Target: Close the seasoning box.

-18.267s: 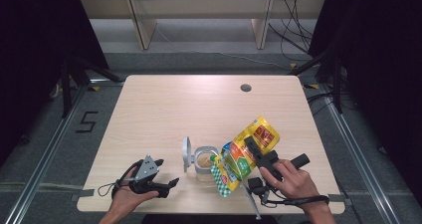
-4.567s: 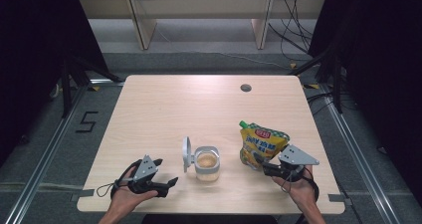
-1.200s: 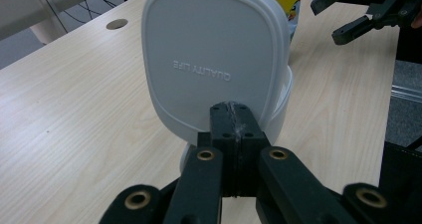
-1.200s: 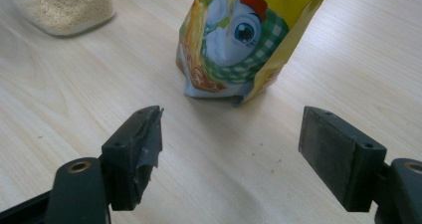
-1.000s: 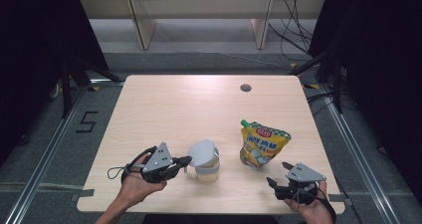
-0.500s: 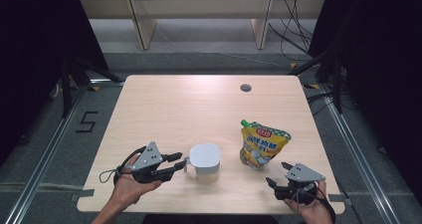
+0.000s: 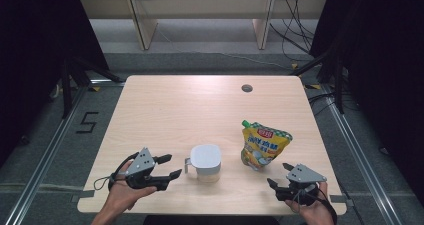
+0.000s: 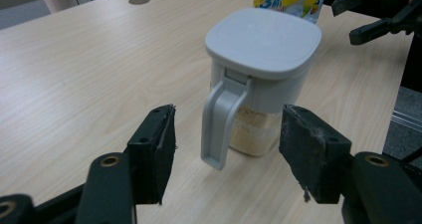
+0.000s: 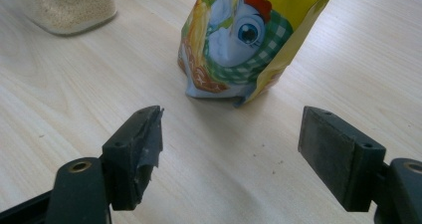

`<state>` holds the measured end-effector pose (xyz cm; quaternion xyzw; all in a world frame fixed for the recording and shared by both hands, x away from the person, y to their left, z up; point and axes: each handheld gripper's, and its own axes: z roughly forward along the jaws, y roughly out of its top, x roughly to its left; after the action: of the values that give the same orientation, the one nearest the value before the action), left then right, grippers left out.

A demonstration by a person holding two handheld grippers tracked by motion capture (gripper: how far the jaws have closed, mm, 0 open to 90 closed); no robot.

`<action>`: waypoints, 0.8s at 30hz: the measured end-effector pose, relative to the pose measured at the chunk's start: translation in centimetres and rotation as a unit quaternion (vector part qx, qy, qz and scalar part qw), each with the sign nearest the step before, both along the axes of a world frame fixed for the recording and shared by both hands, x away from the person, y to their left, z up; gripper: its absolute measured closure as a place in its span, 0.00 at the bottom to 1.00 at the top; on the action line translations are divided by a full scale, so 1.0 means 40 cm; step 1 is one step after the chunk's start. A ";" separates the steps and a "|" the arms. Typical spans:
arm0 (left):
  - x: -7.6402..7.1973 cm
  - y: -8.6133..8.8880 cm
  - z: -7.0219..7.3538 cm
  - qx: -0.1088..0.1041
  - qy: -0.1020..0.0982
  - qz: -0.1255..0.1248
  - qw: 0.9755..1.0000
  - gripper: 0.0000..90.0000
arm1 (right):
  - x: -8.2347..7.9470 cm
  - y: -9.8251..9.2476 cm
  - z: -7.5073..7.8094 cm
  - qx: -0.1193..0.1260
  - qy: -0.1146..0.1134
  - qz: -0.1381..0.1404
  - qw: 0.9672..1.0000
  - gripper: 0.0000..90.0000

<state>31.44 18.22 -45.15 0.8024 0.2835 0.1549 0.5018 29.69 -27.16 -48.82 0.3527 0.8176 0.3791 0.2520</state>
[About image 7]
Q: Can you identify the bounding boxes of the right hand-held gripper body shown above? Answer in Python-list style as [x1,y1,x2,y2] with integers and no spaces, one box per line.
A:
[274,163,328,207]

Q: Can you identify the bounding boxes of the grey tape piece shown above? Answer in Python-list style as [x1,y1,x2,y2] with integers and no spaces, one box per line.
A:
[70,189,96,203]
[329,194,355,208]

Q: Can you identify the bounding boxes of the person's left hand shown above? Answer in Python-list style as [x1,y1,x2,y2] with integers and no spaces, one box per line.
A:
[107,160,158,213]

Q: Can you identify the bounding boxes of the metal floor rail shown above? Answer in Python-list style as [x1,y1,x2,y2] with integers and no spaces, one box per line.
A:
[3,79,126,225]
[320,84,403,225]

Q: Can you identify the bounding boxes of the yellow pouch with green cap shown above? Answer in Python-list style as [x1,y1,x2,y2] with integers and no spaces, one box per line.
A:
[240,119,294,172]

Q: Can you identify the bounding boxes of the black curtain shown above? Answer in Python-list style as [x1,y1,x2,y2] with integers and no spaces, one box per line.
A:
[0,0,110,168]
[309,0,424,208]

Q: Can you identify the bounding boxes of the person's right hand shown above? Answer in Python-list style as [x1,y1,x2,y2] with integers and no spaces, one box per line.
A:
[284,181,332,225]

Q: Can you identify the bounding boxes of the right gripper black wrist strap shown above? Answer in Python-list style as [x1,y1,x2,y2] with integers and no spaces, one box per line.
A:
[315,186,338,225]

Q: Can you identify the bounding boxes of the left gripper black wrist strap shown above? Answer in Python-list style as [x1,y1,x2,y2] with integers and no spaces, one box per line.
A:
[107,151,140,192]

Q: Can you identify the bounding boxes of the black stand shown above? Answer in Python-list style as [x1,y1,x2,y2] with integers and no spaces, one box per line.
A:
[289,46,347,115]
[59,55,122,120]

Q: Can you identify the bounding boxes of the black cable bundle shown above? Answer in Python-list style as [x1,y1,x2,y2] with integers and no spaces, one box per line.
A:
[269,0,317,63]

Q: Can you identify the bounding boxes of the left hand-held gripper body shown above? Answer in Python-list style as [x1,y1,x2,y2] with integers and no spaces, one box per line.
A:
[124,146,168,192]

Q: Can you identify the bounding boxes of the black floor cables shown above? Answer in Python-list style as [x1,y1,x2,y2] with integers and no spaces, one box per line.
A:
[307,92,336,117]

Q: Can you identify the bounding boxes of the thin grey cord loop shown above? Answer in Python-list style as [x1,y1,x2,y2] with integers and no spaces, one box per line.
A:
[92,174,118,191]

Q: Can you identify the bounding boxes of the beige desk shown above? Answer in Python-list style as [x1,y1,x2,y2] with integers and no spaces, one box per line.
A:
[77,0,330,51]

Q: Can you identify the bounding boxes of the gripper black wrist strap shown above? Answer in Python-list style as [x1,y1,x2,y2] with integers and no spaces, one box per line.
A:
[107,151,140,192]
[315,186,338,225]

